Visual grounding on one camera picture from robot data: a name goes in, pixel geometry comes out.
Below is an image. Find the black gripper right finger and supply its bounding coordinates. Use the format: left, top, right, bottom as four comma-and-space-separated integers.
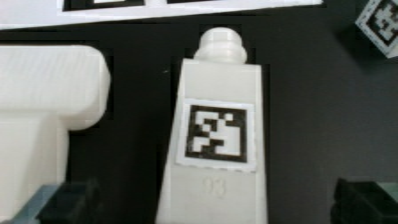
331, 179, 398, 224

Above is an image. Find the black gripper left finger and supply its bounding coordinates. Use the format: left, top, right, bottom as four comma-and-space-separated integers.
17, 180, 102, 224

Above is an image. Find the white chair leg block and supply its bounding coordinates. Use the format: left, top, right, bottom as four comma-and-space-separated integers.
356, 0, 398, 58
155, 27, 267, 224

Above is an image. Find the white tag sheet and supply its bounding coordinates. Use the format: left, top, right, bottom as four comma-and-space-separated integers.
0, 0, 324, 30

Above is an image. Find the white chair back frame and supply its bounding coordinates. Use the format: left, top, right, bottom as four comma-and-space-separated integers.
0, 45, 111, 223

